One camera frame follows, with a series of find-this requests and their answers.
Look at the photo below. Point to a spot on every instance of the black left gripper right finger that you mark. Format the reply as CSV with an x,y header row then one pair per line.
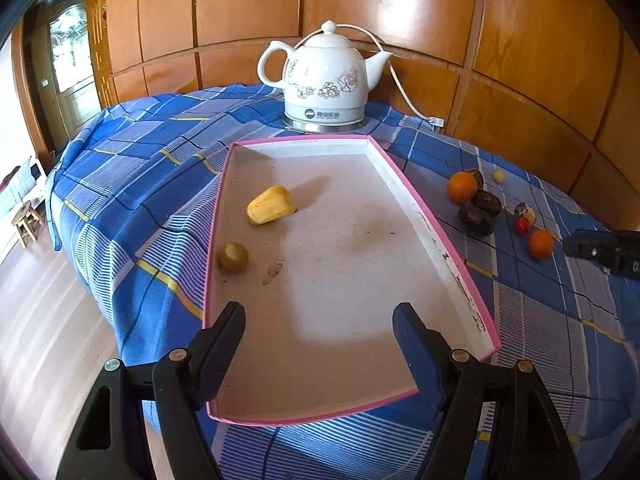
x,y
527,439

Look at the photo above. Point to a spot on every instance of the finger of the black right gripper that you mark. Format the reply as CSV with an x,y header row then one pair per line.
x,y
618,251

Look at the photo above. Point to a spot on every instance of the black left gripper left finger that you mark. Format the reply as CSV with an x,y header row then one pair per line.
x,y
109,439

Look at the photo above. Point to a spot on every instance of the small tan ball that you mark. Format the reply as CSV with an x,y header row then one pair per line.
x,y
499,176
232,258

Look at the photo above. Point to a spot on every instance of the yellow oblong fruit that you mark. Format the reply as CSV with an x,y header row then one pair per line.
x,y
271,205

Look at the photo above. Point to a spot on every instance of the orange near tomato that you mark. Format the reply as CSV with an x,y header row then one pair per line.
x,y
540,244

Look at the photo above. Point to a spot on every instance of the small red tomato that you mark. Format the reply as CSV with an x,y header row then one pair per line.
x,y
521,226

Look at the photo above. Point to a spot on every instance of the cut brown cream fruit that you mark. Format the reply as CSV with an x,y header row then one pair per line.
x,y
522,210

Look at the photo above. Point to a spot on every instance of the dark brown round fruit back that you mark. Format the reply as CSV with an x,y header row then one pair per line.
x,y
487,202

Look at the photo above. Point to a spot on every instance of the dark brown round fruit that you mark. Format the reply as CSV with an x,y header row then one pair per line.
x,y
476,221
487,202

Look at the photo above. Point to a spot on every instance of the dark brown round fruit front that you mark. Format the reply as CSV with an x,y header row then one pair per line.
x,y
476,221

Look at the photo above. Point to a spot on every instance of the small dark cut fruit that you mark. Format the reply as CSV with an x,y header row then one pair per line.
x,y
477,175

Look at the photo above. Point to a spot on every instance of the pink rimmed white tray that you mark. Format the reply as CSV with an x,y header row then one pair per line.
x,y
321,285

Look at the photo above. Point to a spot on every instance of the orange near tray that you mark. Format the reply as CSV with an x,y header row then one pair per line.
x,y
462,186

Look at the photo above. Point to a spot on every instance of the small wooden stool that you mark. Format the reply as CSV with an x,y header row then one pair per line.
x,y
27,221

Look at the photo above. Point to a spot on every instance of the white ceramic electric kettle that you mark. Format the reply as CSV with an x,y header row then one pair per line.
x,y
325,81

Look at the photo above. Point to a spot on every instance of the wooden door with window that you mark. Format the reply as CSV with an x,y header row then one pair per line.
x,y
59,69

